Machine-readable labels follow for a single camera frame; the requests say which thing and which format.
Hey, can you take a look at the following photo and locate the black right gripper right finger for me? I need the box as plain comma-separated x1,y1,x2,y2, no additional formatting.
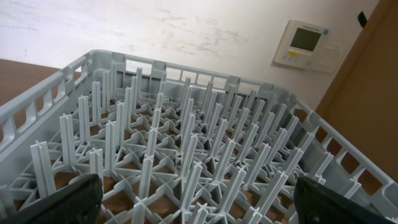
294,176,393,224

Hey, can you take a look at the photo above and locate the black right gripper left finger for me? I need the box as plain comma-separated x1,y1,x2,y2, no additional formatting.
1,174,103,224

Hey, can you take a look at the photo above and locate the white wall control panel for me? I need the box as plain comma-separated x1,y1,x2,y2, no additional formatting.
274,20,345,73

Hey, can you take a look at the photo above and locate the brown wooden door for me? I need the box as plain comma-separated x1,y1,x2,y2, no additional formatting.
317,0,397,180

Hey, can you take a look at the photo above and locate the grey plastic dishwasher rack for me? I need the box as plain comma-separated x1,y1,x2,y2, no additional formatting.
1,50,397,223

